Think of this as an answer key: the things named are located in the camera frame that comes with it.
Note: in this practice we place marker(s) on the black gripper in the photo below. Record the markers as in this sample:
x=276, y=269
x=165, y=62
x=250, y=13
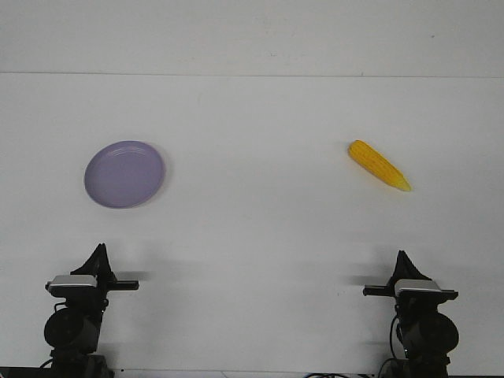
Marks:
x=98, y=265
x=406, y=270

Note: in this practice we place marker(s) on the yellow corn cob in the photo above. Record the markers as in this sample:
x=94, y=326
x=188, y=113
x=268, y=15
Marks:
x=376, y=164

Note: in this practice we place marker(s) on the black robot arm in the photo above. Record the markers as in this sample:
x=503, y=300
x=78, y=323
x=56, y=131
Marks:
x=73, y=330
x=420, y=337

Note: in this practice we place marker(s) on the purple round plate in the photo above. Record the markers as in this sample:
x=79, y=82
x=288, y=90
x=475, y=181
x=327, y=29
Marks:
x=124, y=174

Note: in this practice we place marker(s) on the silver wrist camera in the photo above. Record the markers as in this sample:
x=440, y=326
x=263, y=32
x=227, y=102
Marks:
x=403, y=286
x=64, y=286

